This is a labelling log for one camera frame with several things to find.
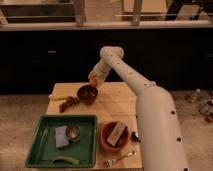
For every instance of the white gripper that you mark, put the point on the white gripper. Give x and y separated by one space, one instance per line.
101 71

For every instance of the orange-red apple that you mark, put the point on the orange-red apple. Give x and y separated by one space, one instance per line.
93 82

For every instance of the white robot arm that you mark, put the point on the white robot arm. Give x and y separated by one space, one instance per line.
162 144

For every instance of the dark purple bowl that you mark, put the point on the dark purple bowl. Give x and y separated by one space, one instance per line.
87 94

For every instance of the terracotta bowl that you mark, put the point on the terracotta bowl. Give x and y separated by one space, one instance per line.
104 133

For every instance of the tan sponge block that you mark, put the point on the tan sponge block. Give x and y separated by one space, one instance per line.
116 133

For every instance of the small metal cup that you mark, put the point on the small metal cup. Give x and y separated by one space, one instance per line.
72 132

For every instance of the small black object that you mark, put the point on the small black object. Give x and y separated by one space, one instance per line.
135 137

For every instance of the grey sponge cloth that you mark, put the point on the grey sponge cloth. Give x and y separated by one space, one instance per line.
60 137

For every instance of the silver fork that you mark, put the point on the silver fork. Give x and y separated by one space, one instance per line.
111 162

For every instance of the green bean pod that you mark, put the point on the green bean pod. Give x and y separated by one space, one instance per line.
66 159

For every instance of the green plastic tray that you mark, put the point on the green plastic tray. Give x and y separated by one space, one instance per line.
43 148

